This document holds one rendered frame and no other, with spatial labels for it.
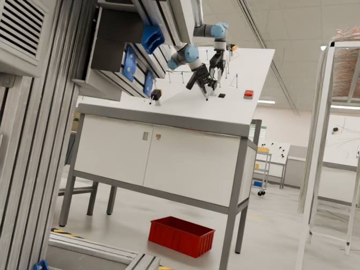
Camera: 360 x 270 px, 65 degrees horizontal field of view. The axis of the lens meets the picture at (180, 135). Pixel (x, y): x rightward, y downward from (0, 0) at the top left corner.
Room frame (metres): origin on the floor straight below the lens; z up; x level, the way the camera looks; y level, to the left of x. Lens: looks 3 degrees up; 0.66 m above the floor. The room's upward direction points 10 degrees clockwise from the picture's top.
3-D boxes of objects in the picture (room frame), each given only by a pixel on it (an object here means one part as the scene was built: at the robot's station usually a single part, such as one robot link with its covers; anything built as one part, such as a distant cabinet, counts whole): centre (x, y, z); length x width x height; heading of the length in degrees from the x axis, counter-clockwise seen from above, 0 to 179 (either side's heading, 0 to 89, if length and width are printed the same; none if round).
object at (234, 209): (2.05, 0.06, 0.40); 1.18 x 0.60 x 0.80; 69
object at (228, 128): (1.76, 0.18, 0.83); 1.18 x 0.05 x 0.06; 69
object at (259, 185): (6.63, -1.66, 0.54); 0.99 x 0.50 x 1.08; 63
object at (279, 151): (10.26, -3.37, 0.83); 1.18 x 0.72 x 1.65; 61
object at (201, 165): (1.68, -0.08, 0.60); 0.55 x 0.03 x 0.39; 69
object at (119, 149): (1.88, 0.43, 0.60); 0.55 x 0.02 x 0.39; 69
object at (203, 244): (2.06, -0.14, 0.07); 0.39 x 0.29 x 0.14; 62
